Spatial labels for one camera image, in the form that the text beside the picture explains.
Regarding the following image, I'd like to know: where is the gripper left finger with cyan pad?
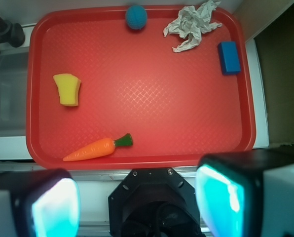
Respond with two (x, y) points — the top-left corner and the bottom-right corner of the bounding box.
(0, 169), (81, 237)

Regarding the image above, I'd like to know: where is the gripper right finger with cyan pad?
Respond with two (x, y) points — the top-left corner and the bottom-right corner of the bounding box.
(195, 149), (294, 237)

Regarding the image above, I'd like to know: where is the yellow green sponge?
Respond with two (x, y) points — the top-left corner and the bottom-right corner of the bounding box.
(53, 73), (81, 107)

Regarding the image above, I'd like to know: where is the orange toy carrot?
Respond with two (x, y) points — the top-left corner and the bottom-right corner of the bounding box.
(62, 133), (133, 162)

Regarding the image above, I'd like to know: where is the red plastic tray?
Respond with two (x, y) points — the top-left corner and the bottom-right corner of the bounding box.
(26, 5), (256, 170)

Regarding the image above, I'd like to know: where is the blue rectangular block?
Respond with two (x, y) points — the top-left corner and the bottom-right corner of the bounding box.
(218, 41), (241, 76)

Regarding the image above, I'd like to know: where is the metal sink basin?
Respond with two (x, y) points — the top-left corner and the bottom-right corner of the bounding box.
(0, 52), (28, 137)

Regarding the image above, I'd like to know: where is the black faucet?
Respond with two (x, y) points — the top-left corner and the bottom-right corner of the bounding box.
(0, 17), (26, 48)

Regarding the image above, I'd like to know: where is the crumpled white paper towel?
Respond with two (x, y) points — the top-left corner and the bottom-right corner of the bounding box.
(163, 0), (222, 53)

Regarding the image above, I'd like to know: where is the blue textured ball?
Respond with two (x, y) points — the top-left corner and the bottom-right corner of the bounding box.
(125, 5), (147, 30)

